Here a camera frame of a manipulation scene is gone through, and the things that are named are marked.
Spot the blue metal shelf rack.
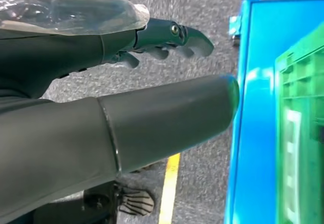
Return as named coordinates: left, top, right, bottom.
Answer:
left=224, top=0, right=324, bottom=224

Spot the black robot foot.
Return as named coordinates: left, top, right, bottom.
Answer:
left=33, top=181, right=156, bottom=224

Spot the green plastic crate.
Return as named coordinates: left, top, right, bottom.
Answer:
left=274, top=21, right=324, bottom=224

